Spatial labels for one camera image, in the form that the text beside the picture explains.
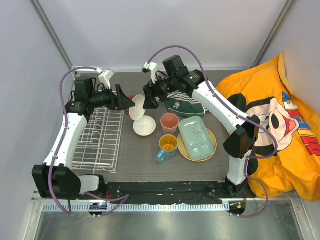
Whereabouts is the blue patterned bowl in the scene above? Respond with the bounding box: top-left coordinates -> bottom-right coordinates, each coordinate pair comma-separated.
156,134 -> 178,163

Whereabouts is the white slotted cable duct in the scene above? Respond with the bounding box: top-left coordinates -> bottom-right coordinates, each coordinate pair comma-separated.
42,202 -> 230,212

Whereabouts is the white wire dish rack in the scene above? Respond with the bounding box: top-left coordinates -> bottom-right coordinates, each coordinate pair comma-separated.
71,65 -> 126,175

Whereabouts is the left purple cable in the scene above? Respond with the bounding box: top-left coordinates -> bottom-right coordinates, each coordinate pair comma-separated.
48,66 -> 130,217

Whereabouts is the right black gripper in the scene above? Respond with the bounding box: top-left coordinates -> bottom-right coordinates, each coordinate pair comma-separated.
143,72 -> 178,110

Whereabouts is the orange cartoon cloth bag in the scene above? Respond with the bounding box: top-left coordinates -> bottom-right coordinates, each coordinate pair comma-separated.
217,55 -> 320,202

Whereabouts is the yellow round plate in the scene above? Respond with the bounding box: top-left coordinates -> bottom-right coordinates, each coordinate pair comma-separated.
177,129 -> 218,163

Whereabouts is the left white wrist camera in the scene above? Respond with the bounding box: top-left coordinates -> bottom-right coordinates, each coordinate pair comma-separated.
98,69 -> 115,89

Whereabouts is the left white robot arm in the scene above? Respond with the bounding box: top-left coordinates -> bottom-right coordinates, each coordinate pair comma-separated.
32,78 -> 135,200

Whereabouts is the green striped towel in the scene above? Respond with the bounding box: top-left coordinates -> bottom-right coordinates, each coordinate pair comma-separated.
155,91 -> 208,118

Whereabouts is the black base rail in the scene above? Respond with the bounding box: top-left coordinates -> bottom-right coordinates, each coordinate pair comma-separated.
94,180 -> 257,205

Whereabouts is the orange bowl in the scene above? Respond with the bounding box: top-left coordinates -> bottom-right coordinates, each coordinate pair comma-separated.
133,115 -> 157,137

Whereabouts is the pink cup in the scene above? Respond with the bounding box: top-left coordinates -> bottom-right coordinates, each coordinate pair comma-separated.
160,112 -> 180,135

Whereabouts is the red patterned cup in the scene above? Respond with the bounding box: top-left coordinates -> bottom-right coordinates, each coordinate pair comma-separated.
124,94 -> 146,121

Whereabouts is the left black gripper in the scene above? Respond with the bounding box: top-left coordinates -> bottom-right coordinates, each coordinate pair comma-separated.
89,84 -> 135,111

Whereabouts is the light green divided tray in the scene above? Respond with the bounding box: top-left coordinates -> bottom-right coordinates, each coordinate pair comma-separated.
178,116 -> 215,161

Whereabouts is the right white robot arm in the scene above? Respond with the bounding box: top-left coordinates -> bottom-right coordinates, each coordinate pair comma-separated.
142,55 -> 260,198

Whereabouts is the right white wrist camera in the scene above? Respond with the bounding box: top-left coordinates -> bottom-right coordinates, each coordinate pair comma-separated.
142,62 -> 159,84

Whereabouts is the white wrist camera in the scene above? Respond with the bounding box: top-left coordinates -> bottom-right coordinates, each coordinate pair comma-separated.
98,69 -> 115,89
142,62 -> 159,84

